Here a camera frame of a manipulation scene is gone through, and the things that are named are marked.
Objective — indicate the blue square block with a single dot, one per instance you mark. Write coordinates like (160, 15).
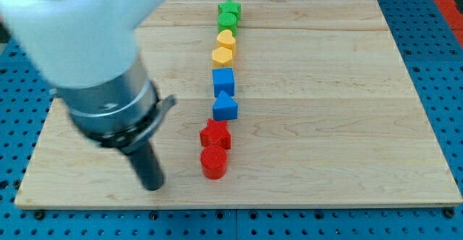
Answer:
(223, 80)

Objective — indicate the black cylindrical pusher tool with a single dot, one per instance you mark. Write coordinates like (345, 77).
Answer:
(146, 165)

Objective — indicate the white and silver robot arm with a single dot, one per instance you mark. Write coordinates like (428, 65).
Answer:
(87, 51)

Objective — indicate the yellow heart block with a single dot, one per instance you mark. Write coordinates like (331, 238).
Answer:
(226, 39)

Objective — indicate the yellow hexagon block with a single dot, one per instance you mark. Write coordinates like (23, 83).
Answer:
(222, 57)

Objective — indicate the green star block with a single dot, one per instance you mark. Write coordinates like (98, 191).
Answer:
(232, 7)

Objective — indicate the red star block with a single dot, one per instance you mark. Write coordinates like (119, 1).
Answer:
(216, 133)

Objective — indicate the green circle block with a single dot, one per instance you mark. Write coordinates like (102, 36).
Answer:
(227, 21)

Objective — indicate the red strip at corner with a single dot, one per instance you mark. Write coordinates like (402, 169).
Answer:
(452, 13)

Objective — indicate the blue triangle block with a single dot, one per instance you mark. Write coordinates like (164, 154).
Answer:
(225, 107)

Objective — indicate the red circle block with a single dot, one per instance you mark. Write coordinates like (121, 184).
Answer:
(213, 160)

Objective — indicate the light wooden board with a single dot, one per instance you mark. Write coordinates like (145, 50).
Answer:
(328, 117)

